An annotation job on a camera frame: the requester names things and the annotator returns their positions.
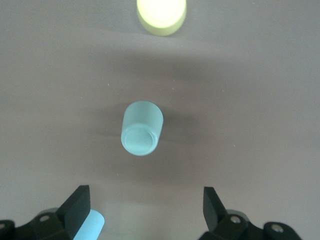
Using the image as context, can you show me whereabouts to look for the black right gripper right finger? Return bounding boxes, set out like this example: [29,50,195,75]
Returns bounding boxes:
[198,186,305,240]

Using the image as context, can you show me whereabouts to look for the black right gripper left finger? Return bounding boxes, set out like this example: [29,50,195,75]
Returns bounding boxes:
[0,185,91,240]

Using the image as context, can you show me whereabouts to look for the pale green plastic cup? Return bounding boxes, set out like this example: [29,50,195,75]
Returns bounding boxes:
[120,100,165,157]

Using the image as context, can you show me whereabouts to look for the yellow plastic cup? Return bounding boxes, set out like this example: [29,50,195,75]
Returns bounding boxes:
[136,0,187,37]

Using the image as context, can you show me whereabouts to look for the light blue plastic cup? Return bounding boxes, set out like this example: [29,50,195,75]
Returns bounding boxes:
[73,209,105,240]

